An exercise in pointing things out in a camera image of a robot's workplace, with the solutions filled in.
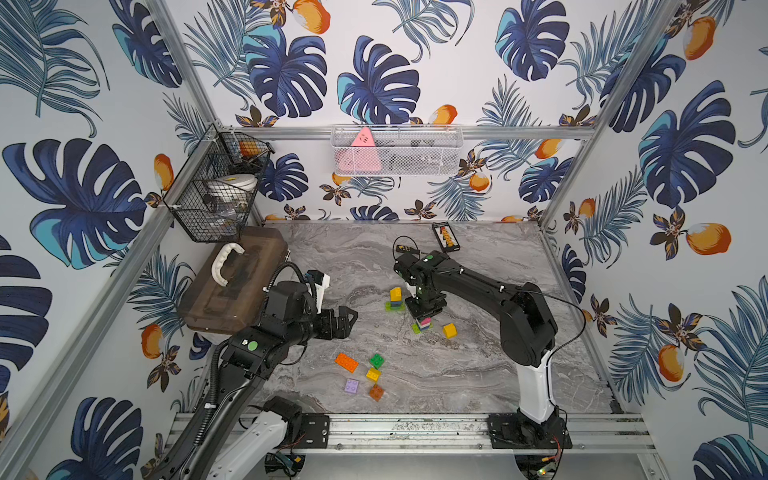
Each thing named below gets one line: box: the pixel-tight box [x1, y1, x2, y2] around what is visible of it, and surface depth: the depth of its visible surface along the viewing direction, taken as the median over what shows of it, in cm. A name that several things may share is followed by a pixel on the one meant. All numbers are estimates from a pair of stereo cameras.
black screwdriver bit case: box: [432, 221, 461, 253], surface depth 116 cm
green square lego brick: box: [369, 353, 385, 370], surface depth 87 cm
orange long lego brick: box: [334, 352, 359, 373], surface depth 87 cm
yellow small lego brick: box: [390, 287, 403, 301], surface depth 92 cm
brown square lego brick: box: [369, 383, 385, 402], surface depth 82 cm
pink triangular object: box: [334, 127, 383, 172], surface depth 92 cm
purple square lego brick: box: [344, 379, 359, 394], surface depth 82 cm
